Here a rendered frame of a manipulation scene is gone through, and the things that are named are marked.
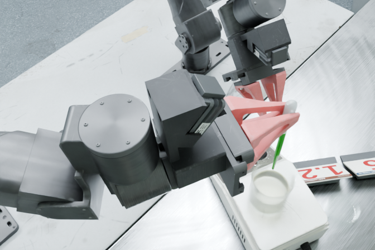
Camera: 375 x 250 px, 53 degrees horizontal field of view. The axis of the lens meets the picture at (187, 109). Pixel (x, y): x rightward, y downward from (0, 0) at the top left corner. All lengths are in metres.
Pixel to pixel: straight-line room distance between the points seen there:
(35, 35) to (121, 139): 2.27
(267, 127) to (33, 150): 0.22
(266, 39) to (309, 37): 0.45
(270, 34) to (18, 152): 0.35
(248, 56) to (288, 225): 0.27
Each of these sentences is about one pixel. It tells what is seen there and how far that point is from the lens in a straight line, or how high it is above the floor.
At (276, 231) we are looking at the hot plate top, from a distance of 0.61.
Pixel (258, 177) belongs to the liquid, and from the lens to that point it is 0.59.
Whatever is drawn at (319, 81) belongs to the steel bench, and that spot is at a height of 0.90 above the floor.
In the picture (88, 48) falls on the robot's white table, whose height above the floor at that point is 0.90.
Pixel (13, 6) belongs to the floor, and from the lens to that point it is 2.83.
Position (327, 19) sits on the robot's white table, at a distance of 1.04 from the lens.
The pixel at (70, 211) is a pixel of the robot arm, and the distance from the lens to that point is 0.38.
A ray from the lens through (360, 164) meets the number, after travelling 0.78.
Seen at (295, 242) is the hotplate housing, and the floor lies 0.97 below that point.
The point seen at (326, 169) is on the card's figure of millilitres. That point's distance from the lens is 0.75.
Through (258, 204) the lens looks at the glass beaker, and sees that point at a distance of 0.59.
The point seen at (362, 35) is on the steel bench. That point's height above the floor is 0.90.
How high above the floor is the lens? 1.57
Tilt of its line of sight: 55 degrees down
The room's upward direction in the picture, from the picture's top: 6 degrees counter-clockwise
